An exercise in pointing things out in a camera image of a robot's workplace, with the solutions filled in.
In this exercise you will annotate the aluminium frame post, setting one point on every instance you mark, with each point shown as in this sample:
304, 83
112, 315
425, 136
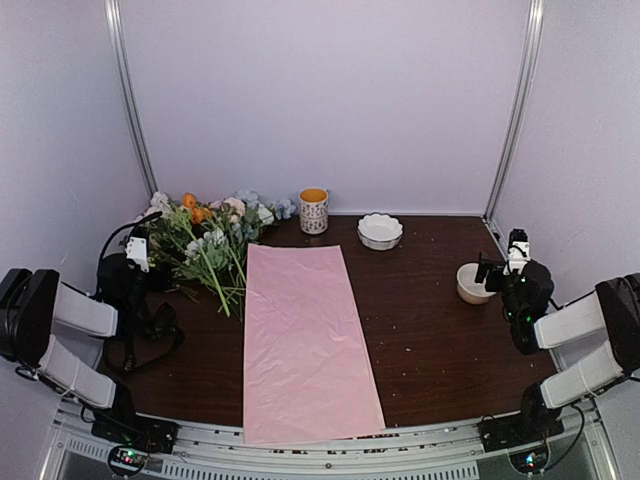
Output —
117, 37
528, 64

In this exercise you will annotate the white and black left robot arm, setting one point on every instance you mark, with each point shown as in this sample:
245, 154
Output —
35, 305

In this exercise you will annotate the right aluminium frame post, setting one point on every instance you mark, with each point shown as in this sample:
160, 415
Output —
528, 64

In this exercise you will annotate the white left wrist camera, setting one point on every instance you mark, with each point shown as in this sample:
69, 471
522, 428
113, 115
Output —
137, 251

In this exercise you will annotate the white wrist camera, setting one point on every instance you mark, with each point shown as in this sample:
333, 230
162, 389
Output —
137, 251
518, 251

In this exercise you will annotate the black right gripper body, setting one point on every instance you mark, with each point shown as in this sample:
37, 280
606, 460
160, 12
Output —
492, 284

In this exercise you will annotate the aluminium front rail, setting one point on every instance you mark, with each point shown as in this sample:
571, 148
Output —
440, 451

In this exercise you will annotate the pink wrapping paper sheet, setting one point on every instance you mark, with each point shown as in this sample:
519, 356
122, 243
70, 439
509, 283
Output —
307, 371

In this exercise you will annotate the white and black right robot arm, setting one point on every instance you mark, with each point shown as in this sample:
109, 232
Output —
611, 308

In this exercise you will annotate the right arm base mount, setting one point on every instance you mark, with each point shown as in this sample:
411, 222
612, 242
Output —
511, 431

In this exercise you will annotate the pile of fake flowers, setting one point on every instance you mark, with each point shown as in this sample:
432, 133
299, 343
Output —
192, 241

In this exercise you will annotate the white scalloped bowl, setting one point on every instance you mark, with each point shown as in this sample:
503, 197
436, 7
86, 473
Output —
379, 232

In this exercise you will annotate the left aluminium frame post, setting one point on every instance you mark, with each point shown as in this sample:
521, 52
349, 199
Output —
117, 37

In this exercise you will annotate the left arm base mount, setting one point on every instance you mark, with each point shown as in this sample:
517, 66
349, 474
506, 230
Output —
149, 435

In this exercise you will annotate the plain white bowl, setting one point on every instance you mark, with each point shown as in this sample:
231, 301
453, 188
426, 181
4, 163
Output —
468, 289

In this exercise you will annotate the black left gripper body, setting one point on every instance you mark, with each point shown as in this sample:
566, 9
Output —
135, 295

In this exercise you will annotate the floral mug with yellow inside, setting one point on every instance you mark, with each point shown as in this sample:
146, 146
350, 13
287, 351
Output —
313, 213

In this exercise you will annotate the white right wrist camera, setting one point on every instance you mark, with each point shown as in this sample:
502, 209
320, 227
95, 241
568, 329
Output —
518, 251

